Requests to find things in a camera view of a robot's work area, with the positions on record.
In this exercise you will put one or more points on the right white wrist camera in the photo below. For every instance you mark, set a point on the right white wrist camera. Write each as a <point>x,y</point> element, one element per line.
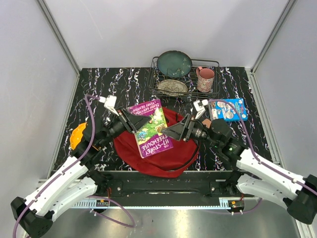
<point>200,107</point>

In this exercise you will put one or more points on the black wire dish rack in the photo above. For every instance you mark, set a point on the black wire dish rack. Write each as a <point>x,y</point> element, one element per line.
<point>190,80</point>

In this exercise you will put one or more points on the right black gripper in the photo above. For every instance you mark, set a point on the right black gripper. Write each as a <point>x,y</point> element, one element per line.
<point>176,131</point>

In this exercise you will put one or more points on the blue picture book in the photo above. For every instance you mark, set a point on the blue picture book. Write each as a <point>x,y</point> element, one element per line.
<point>228,111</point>

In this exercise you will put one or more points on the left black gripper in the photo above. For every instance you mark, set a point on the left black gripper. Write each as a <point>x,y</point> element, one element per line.
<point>139,120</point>

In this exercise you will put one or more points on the speckled beige plate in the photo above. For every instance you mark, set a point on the speckled beige plate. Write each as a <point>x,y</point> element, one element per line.
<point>172,87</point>

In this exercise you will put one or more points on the purple treehouse book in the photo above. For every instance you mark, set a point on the purple treehouse book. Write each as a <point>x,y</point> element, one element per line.
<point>149,138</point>

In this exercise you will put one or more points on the pink patterned mug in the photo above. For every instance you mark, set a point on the pink patterned mug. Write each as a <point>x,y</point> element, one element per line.
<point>205,79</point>

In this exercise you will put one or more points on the red student backpack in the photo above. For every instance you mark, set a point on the red student backpack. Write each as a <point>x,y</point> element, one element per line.
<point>170,163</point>

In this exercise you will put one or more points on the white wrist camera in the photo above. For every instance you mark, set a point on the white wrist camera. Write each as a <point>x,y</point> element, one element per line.
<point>200,107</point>
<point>109,103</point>

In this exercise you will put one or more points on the pink leather wallet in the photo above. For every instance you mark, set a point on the pink leather wallet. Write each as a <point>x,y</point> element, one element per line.
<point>207,123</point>

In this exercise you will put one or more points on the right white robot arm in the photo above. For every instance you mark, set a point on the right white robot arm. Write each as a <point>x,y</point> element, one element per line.
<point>252,175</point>

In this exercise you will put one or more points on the teal ceramic plate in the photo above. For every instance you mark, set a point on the teal ceramic plate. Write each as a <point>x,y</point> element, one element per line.
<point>174,64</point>

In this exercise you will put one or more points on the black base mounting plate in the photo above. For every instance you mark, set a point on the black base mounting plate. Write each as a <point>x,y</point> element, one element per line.
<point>123,185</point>

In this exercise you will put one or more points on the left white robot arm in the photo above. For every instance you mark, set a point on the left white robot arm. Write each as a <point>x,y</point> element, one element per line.
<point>77,178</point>

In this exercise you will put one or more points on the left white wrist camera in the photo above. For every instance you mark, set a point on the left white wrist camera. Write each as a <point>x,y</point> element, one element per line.
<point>109,103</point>

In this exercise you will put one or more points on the orange plastic plate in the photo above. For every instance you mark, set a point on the orange plastic plate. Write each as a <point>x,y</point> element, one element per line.
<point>77,135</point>

